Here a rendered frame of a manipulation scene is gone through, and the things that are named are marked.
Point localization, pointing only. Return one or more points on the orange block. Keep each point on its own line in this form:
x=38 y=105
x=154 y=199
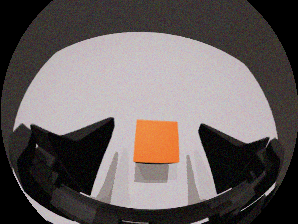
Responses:
x=156 y=142

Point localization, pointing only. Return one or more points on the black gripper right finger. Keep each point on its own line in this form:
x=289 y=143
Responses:
x=227 y=156

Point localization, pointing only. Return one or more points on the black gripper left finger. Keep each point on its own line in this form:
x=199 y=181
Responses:
x=79 y=152

